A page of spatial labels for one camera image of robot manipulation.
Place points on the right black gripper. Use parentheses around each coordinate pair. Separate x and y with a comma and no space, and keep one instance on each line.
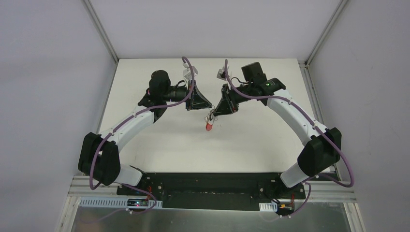
(226,98)

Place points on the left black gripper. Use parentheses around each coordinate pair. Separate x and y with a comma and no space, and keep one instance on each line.
(190,95)

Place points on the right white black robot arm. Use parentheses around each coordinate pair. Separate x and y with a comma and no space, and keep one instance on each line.
(321,144)

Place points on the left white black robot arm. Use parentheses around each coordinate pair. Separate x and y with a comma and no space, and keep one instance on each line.
(99,156)

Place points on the right controller board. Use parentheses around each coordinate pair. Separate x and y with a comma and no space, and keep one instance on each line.
(285,209)

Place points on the controller board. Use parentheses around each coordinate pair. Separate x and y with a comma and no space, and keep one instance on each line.
(285,209)
(138,203)

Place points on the left controller board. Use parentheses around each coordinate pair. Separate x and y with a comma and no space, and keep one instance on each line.
(138,203)

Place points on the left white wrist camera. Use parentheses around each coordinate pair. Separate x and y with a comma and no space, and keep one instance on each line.
(187,73)

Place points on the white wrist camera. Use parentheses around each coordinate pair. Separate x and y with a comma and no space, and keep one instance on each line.
(187,73)
(221,75)

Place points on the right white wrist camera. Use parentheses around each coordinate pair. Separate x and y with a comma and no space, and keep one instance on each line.
(221,75)

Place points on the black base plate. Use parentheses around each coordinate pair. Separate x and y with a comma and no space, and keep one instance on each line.
(218,191)

